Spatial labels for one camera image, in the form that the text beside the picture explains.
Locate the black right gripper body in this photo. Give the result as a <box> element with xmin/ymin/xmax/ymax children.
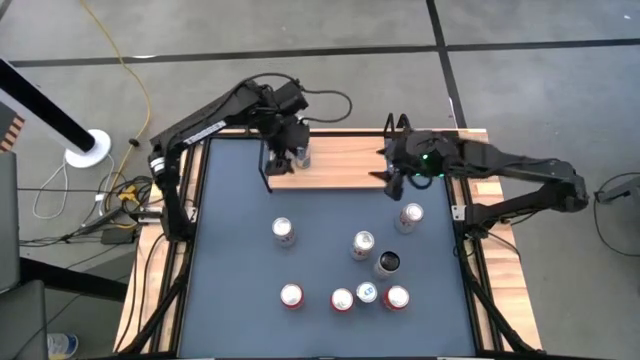
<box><xmin>384</xmin><ymin>128</ymin><xmax>454</xmax><ymax>201</ymax></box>

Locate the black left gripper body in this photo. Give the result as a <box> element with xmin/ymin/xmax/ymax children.
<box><xmin>260</xmin><ymin>112</ymin><xmax>311</xmax><ymax>177</ymax></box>

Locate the blue silver Red Bull can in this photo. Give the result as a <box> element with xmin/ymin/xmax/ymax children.
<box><xmin>355</xmin><ymin>281</ymin><xmax>379</xmax><ymax>305</ymax></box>
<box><xmin>294</xmin><ymin>144</ymin><xmax>313</xmax><ymax>170</ymax></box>

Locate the silver Diet Coke can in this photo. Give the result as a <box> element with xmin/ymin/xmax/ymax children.
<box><xmin>271</xmin><ymin>216</ymin><xmax>297</xmax><ymax>249</ymax></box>
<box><xmin>394</xmin><ymin>202</ymin><xmax>425</xmax><ymax>235</ymax></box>
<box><xmin>349</xmin><ymin>230</ymin><xmax>376</xmax><ymax>262</ymax></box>

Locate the white Celsius Peach Vibe can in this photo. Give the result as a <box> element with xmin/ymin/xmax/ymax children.
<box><xmin>373</xmin><ymin>250</ymin><xmax>401</xmax><ymax>280</ymax></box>

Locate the black power adapter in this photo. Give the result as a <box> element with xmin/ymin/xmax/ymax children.
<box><xmin>99</xmin><ymin>227</ymin><xmax>139</xmax><ymax>246</ymax></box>

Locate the black pole white base stand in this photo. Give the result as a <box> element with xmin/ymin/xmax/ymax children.
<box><xmin>0</xmin><ymin>57</ymin><xmax>112</xmax><ymax>169</ymax></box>

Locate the grey stand foot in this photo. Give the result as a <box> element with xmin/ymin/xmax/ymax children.
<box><xmin>594</xmin><ymin>177</ymin><xmax>640</xmax><ymax>206</ymax></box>

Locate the black floor beam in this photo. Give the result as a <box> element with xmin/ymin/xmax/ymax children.
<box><xmin>19</xmin><ymin>257</ymin><xmax>129</xmax><ymax>302</ymax></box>

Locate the orange striped panel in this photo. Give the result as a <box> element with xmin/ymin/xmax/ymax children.
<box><xmin>0</xmin><ymin>102</ymin><xmax>26</xmax><ymax>153</ymax></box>

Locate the white blue bottle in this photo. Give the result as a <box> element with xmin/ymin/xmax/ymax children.
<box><xmin>47</xmin><ymin>332</ymin><xmax>80</xmax><ymax>360</ymax></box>

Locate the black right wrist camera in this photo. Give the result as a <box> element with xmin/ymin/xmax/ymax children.
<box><xmin>415</xmin><ymin>148</ymin><xmax>451</xmax><ymax>182</ymax></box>

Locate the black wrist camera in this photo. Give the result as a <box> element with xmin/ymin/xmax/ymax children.
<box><xmin>276</xmin><ymin>81</ymin><xmax>310</xmax><ymax>114</ymax></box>
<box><xmin>415</xmin><ymin>148</ymin><xmax>451</xmax><ymax>182</ymax></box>

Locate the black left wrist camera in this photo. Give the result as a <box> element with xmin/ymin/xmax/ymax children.
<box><xmin>276</xmin><ymin>81</ymin><xmax>310</xmax><ymax>114</ymax></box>

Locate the wooden shelf with black frame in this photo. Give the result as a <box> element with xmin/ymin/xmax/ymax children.
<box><xmin>257</xmin><ymin>113</ymin><xmax>414</xmax><ymax>195</ymax></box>

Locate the yellow cable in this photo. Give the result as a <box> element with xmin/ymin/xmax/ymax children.
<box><xmin>79</xmin><ymin>0</ymin><xmax>153</xmax><ymax>231</ymax></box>

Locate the black floor cable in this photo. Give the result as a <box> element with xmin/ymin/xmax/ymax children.
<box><xmin>592</xmin><ymin>172</ymin><xmax>640</xmax><ymax>259</ymax></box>

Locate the white cable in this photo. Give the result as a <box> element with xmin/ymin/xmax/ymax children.
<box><xmin>32</xmin><ymin>157</ymin><xmax>116</xmax><ymax>221</ymax></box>

